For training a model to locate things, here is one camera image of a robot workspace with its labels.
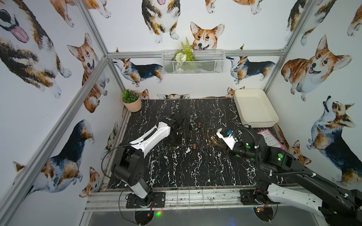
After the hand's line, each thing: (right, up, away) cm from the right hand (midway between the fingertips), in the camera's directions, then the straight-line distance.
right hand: (214, 144), depth 65 cm
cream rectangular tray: (+39, +17, +45) cm, 63 cm away
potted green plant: (-55, +24, +39) cm, 71 cm away
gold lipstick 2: (-1, +2, -2) cm, 3 cm away
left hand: (-19, -4, +20) cm, 28 cm away
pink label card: (+44, -5, +32) cm, 55 cm away
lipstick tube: (-8, -7, +24) cm, 26 cm away
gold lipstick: (-5, +5, +36) cm, 37 cm away
